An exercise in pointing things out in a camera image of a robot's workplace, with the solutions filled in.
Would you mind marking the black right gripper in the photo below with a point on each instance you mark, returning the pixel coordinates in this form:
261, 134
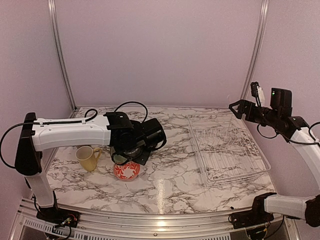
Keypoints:
243, 103

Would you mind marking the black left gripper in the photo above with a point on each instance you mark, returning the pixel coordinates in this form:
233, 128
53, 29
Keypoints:
142, 160

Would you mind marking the pale green bowl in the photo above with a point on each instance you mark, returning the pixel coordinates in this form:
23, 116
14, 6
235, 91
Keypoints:
117, 158

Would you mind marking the white red patterned bowl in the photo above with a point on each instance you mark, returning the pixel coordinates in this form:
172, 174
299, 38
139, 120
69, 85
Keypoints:
127, 172

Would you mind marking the yellow ceramic mug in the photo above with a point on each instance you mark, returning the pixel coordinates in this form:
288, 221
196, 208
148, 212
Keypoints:
88, 157

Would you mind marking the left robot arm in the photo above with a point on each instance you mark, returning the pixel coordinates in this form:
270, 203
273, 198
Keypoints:
129, 141

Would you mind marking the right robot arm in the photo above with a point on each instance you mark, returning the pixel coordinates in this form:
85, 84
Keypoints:
296, 131

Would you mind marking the right aluminium frame post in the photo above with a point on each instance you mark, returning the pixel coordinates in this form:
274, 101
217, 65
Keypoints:
258, 42

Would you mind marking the aluminium frame post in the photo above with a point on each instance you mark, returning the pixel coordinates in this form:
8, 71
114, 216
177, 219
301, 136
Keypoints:
258, 42
60, 55

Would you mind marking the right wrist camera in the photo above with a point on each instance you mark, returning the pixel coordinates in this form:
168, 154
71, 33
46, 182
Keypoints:
258, 93

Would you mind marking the white wire dish rack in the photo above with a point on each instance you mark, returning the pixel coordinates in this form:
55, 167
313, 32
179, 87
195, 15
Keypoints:
225, 152

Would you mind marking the front aluminium table rail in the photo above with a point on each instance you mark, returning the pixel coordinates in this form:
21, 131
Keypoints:
107, 225

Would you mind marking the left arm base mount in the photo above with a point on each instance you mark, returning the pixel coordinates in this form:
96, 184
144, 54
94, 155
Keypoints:
57, 215

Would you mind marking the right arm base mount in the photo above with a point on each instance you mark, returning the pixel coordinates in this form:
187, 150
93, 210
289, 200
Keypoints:
255, 216

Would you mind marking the left aluminium frame post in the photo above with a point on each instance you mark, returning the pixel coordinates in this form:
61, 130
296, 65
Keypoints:
60, 55

